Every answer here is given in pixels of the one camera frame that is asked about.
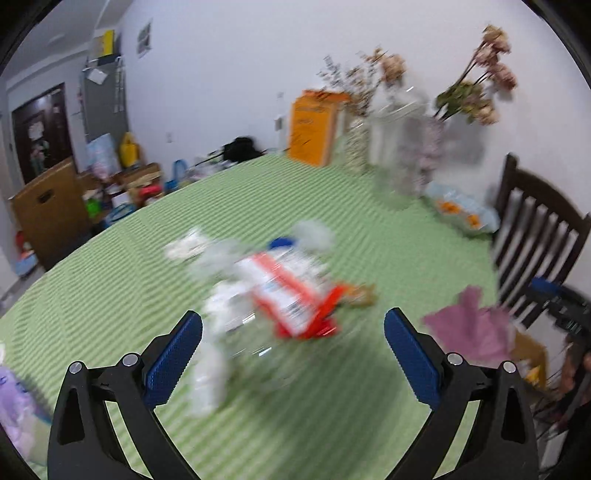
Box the crumpled white tissue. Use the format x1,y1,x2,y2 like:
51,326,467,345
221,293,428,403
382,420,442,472
164,227,214,265

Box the green checkered tablecloth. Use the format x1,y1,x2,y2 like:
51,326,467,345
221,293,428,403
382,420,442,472
0,141,509,480

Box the black bag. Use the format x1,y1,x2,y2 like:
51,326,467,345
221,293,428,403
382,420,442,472
222,137,260,162

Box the dark door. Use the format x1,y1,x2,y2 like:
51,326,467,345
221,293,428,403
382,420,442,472
11,83,75,185

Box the yellow tote bag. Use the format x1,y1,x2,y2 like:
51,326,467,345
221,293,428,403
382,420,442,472
119,132,141,164

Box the orange box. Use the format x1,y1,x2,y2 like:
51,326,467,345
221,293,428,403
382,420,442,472
287,89,352,167

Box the purple cloth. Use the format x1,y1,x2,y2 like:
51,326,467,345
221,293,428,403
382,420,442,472
424,286,516,366

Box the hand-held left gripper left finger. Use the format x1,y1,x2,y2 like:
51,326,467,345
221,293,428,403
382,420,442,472
47,310,204,480

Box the red white snack bag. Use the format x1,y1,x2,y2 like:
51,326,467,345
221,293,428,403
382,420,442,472
235,251,342,340

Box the floral patterned vase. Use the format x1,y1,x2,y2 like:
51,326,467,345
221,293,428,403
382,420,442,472
344,117,372,174

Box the white tissue ball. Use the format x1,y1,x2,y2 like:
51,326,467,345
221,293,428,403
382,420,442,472
294,220,336,253

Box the glass vase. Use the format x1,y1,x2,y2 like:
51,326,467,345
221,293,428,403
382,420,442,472
406,115,448,198

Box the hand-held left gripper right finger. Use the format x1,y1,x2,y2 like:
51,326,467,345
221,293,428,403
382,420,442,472
384,308,540,480

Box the clear glass jar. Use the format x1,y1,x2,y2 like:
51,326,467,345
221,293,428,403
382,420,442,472
369,88,428,195

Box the yellow box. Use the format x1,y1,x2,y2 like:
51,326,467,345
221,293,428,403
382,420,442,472
92,30,115,58

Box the dried pink flowers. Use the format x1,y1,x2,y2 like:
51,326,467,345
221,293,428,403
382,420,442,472
434,24,518,126

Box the red blue toy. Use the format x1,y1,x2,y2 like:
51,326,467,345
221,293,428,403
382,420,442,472
15,231,38,279

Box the purple tissue pack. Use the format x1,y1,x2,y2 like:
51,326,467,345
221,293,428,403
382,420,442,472
0,367,52,457

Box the dark wooden chair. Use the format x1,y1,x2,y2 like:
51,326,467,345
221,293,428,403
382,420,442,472
492,154,587,329

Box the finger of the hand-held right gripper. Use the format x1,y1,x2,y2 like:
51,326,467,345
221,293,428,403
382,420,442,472
530,277,573,308

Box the plain cardboard box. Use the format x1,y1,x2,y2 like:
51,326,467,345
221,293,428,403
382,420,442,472
510,332,549,389

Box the open cardboard box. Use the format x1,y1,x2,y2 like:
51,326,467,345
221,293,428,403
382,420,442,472
115,162,163,190

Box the grey refrigerator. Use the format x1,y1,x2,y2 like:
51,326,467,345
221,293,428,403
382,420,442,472
79,55,130,144

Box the dried flower branches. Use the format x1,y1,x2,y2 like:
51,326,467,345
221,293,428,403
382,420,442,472
318,48,407,118

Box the blue plastic basket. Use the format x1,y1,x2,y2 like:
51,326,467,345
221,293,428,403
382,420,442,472
104,203,139,228

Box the crumpled clear plastic wrap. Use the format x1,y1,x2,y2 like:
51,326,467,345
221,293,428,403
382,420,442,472
189,251,301,417

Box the white umbrella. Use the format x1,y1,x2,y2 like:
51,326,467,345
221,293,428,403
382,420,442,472
113,56,126,114

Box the blue patterned bag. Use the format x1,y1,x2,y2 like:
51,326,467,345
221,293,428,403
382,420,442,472
87,134,122,178

